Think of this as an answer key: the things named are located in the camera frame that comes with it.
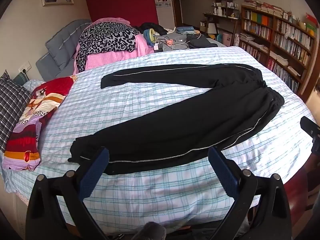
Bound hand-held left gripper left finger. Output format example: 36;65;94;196
25;147;110;240

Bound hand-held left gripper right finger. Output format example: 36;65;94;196
208;146;292;240

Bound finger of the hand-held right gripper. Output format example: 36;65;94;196
300;116;320;153

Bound black pants with silver stripe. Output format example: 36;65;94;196
68;63;285;176

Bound bed with plaid sheet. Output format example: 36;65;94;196
0;46;318;233

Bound colourful red purple pillow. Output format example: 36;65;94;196
2;76;78;172

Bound wooden bookshelf with books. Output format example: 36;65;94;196
239;0;320;103

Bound light blue pillow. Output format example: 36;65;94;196
23;79;46;92

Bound dark plaid pillow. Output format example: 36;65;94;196
0;70;33;153

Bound grey quilted cushion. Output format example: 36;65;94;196
46;19;92;67
36;52;75;82

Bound pink dotted blanket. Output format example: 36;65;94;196
74;17;155;75

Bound dark green pillow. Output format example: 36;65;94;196
12;72;29;86

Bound pink bin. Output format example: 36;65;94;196
222;32;234;47

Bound black bag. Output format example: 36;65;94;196
187;35;218;49

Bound leopard print blanket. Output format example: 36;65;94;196
76;22;140;72

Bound grey bag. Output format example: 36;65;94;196
162;36;191;52

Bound dark wooden desk shelf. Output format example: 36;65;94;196
200;0;242;47

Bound blue and yellow round cushion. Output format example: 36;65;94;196
143;28;157;47

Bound blue folded clothes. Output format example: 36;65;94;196
175;26;196;35

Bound black clothing pile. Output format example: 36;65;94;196
139;22;168;36

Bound red and white wardrobe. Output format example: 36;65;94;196
84;0;175;29

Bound dark red bed frame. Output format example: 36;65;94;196
282;152;320;227

